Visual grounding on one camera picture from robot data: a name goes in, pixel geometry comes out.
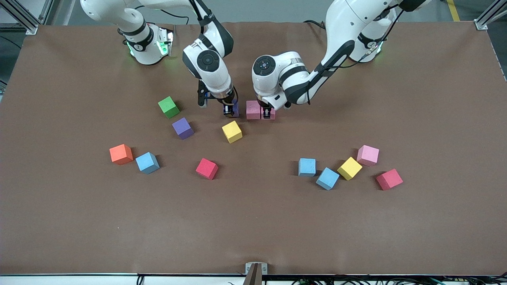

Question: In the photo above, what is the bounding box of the pink foam cube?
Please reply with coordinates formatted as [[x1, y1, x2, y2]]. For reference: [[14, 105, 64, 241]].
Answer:
[[260, 101, 276, 120], [246, 100, 261, 120], [356, 145, 380, 167]]

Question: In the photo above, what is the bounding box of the yellow foam cube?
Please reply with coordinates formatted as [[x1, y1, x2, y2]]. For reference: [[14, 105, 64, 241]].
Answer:
[[337, 157, 363, 181], [222, 121, 243, 144]]

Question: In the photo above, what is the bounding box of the blue foam cube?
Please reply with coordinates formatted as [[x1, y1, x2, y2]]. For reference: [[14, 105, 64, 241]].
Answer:
[[135, 152, 160, 175], [316, 167, 340, 191], [298, 158, 316, 177]]

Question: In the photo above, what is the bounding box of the green foam cube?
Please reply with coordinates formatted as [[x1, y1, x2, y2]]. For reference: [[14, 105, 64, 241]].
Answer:
[[158, 96, 180, 119]]

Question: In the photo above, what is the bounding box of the red foam cube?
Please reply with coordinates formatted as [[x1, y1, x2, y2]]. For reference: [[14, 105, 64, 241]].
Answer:
[[375, 169, 404, 191], [195, 158, 219, 181]]

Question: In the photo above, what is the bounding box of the metal connector box green light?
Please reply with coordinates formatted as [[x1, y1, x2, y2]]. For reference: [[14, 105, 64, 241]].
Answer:
[[156, 27, 175, 57]]

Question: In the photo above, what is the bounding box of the brown table mat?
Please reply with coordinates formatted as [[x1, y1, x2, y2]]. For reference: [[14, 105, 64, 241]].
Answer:
[[0, 20, 507, 276]]

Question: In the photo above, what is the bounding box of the orange foam cube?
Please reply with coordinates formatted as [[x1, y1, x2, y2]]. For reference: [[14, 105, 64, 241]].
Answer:
[[109, 144, 134, 165]]

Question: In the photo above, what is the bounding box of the grey metal camera bracket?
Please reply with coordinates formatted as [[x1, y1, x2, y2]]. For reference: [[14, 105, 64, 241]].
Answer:
[[245, 262, 268, 285]]

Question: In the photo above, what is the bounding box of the aluminium frame profile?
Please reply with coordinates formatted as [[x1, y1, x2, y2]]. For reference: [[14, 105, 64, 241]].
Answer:
[[475, 0, 507, 30], [0, 0, 54, 35]]

